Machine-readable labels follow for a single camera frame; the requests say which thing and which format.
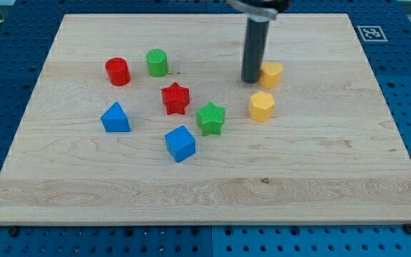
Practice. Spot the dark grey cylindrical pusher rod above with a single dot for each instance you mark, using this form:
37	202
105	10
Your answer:
254	47

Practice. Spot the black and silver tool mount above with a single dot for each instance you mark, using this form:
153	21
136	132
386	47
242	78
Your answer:
260	10

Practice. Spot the yellow hexagon block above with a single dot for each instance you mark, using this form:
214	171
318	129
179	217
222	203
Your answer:
261	106

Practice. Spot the yellow heart block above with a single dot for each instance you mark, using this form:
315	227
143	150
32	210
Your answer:
270	74

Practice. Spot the green star block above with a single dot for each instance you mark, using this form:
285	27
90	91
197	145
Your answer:
210	119

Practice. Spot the green cylinder block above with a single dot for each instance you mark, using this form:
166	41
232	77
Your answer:
157	62

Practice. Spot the red star block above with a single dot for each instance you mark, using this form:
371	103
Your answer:
175	98

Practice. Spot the white fiducial marker tag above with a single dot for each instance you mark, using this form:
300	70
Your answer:
372	33

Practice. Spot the blue cube block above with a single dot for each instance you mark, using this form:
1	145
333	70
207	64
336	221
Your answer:
180	143

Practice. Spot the red cylinder block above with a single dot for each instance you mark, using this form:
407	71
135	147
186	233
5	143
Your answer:
118	71

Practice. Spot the wooden board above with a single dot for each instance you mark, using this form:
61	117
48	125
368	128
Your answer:
330	154

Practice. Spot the blue triangle block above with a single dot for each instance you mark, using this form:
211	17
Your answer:
115	119

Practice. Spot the black board stop bolt right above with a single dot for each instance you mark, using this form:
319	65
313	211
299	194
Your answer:
407	228

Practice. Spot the black board stop bolt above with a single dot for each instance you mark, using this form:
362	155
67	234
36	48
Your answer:
407	228
13	231

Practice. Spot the black board stop bolt left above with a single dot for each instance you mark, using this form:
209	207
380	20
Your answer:
13	231

